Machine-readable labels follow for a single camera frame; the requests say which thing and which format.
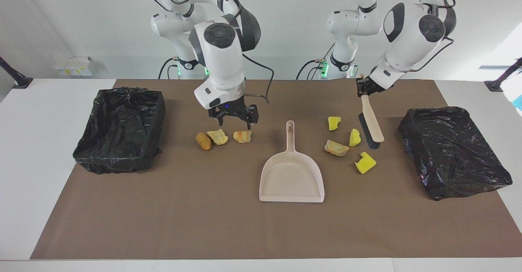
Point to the notched yellow sponge piece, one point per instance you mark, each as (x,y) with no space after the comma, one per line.
(366,164)

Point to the beige plastic dustpan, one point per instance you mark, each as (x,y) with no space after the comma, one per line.
(291,178)

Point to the white box yellow label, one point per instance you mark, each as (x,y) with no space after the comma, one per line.
(79,66)

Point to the black bag lined bin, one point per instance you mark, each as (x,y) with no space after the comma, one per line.
(452,149)
(122,133)

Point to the beige hand brush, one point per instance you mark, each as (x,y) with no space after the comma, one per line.
(373,121)

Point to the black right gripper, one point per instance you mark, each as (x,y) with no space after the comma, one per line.
(228,108)

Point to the light blue item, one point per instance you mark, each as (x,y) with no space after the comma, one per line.
(518,102)

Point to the small white box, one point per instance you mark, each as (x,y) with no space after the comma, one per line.
(61,70)

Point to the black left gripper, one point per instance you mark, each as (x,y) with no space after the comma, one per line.
(375,86)

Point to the pale yellow toy dumpling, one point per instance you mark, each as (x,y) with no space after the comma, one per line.
(218,137)

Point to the brown table mat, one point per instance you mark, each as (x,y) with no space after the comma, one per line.
(204,223)

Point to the orange striped toy croissant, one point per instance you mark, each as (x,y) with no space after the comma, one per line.
(242,137)

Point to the black camera stand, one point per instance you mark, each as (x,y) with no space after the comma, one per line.
(495,85)
(22,82)

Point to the brown toy croquette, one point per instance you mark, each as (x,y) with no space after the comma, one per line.
(203,140)

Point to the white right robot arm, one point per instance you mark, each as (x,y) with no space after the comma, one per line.
(222,64)

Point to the beige toy pastry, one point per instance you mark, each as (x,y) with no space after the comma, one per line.
(336,148)

